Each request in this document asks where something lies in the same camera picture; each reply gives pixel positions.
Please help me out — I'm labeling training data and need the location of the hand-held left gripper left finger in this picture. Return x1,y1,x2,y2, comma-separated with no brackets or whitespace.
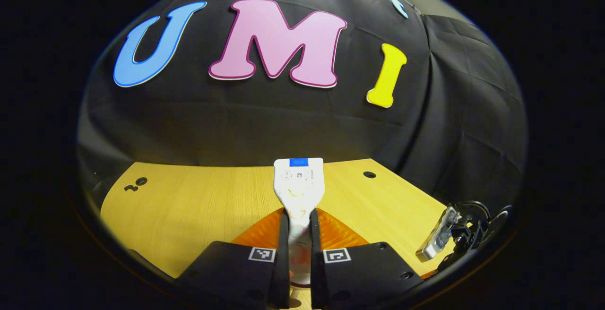
177,208,290,310

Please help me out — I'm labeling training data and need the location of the wooden desktop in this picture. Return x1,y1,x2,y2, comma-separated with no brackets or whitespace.
100,159,455,310

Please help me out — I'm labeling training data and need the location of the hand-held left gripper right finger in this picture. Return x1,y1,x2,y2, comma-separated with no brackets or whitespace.
309,208,426,310

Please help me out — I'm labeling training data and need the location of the white toothpaste tube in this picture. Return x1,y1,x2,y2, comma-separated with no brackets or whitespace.
273,158,325,287

